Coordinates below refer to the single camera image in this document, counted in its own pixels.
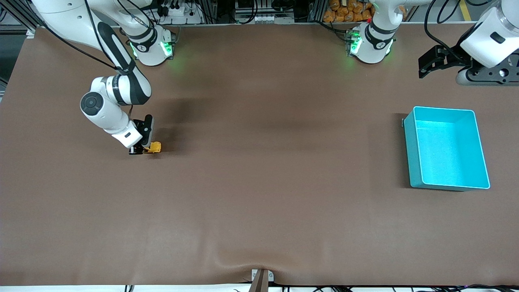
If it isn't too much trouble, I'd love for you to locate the teal plastic bin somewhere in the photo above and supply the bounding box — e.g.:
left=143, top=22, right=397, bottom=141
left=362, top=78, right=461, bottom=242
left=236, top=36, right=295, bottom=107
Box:
left=402, top=106, right=491, bottom=191

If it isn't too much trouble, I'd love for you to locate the orange snack bags pile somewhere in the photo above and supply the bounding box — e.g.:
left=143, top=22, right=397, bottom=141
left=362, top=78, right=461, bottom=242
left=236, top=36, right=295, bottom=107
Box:
left=323, top=0, right=375, bottom=23

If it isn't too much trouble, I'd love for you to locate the white power strip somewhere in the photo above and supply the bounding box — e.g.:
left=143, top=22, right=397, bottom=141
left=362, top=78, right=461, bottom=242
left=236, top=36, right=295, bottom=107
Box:
left=156, top=0, right=203, bottom=25

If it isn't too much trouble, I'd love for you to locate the white connector block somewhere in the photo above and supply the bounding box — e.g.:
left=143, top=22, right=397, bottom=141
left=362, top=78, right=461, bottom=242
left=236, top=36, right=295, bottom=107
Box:
left=253, top=14, right=284, bottom=24

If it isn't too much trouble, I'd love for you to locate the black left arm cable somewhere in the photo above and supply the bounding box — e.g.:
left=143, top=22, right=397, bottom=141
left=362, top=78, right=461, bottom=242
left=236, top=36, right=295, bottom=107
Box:
left=425, top=0, right=467, bottom=57

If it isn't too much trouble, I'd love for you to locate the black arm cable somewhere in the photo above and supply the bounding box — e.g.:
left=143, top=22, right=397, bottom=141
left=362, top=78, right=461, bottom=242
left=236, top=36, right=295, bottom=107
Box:
left=425, top=0, right=467, bottom=57
left=39, top=0, right=154, bottom=75

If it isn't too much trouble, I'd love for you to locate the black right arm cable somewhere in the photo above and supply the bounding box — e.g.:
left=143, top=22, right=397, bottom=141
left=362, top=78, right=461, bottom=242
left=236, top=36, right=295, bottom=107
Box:
left=39, top=0, right=154, bottom=75

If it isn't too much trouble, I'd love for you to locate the metal table clamp bracket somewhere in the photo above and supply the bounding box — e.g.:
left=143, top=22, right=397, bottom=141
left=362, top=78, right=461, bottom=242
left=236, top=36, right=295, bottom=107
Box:
left=251, top=269, right=275, bottom=292

